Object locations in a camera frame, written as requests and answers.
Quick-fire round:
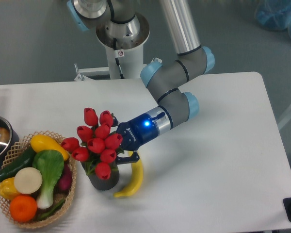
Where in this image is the yellow toy banana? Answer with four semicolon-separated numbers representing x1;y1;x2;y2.
113;158;144;198

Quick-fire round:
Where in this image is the dark grey ribbed vase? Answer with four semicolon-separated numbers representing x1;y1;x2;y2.
81;162;119;191

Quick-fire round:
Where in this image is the green toy bean pod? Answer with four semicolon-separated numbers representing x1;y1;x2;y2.
35;199;65;221

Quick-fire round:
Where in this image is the purple toy sweet potato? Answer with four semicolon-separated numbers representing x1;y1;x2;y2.
57;164;72;192

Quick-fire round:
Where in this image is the yellow toy squash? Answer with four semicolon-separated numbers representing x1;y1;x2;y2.
30;134;69;161

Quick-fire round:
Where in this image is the blue plastic bag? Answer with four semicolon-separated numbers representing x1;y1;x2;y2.
254;0;291;39

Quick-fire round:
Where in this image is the orange toy orange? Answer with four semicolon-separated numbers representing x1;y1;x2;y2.
9;195;37;222

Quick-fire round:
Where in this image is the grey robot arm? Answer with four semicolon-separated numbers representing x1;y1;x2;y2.
67;0;215;164

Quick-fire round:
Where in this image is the yellow toy bell pepper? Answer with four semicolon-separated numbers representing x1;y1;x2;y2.
0;177;21;200

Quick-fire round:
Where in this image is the green toy bok choy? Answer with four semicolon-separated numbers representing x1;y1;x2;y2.
32;150;64;210

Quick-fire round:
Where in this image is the woven wicker basket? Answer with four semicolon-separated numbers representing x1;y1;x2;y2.
0;131;77;229

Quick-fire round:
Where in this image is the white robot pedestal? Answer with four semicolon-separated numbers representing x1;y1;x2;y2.
74;12;161;82

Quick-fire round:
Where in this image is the red tulip bouquet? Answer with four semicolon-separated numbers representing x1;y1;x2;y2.
61;107;125;181

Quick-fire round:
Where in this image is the green toy cucumber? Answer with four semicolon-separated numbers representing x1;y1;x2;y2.
0;146;36;183

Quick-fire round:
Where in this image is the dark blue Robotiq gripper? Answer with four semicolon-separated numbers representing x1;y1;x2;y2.
111;106;172;164

